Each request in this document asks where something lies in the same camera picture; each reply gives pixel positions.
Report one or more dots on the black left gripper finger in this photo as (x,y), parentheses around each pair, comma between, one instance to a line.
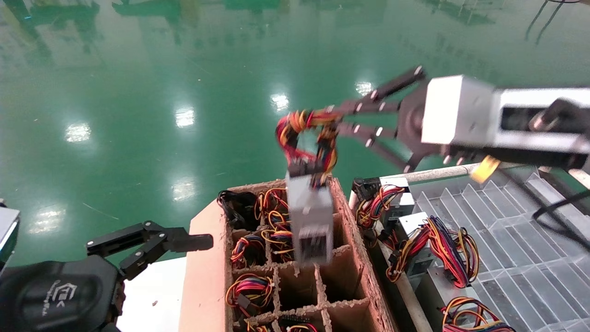
(193,242)

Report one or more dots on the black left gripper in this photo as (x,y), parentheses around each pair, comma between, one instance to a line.
(55,295)

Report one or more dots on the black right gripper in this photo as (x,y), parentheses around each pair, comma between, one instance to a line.
(410,122)

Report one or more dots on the brown cardboard divider box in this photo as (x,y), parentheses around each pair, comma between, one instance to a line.
(205,276)

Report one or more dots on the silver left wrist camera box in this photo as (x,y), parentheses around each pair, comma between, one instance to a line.
(8,235)

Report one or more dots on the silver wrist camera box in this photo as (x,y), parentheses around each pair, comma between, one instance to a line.
(8,235)
(456,110)

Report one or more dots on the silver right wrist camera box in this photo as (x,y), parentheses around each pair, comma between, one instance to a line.
(456,110)

